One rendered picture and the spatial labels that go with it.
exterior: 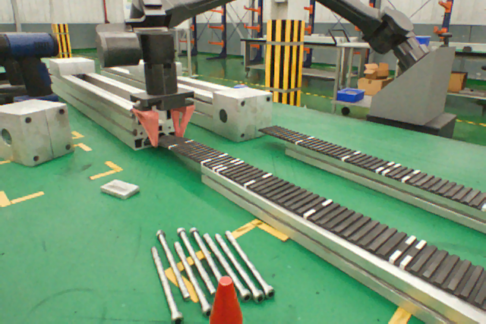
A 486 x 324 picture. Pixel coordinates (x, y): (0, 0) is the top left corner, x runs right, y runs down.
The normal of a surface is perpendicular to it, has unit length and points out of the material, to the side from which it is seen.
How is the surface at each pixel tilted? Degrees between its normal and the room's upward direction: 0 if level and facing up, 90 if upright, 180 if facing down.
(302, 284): 0
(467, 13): 90
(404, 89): 90
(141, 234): 0
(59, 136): 90
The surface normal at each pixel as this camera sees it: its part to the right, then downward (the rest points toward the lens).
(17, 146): -0.43, 0.30
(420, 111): -0.69, 0.23
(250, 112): 0.64, 0.26
